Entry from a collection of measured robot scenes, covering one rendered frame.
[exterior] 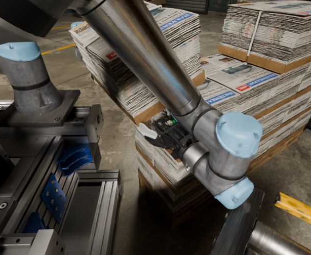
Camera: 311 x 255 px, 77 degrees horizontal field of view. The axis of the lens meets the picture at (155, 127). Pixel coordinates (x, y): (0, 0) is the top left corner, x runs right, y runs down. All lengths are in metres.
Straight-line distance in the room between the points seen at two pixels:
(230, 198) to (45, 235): 0.38
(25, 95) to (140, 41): 0.54
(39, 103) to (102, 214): 0.64
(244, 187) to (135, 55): 0.31
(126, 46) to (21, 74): 0.49
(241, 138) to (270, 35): 0.79
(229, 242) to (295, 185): 1.36
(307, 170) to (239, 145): 1.60
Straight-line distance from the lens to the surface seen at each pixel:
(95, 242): 1.07
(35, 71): 0.73
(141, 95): 0.57
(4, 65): 0.74
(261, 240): 0.48
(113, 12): 0.27
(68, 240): 1.14
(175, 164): 0.82
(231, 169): 0.39
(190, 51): 0.63
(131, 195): 1.42
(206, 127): 0.39
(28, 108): 0.76
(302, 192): 1.75
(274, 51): 1.08
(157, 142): 0.56
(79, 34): 0.75
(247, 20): 1.14
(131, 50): 0.29
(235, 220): 0.47
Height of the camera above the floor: 1.20
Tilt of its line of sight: 39 degrees down
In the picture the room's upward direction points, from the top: straight up
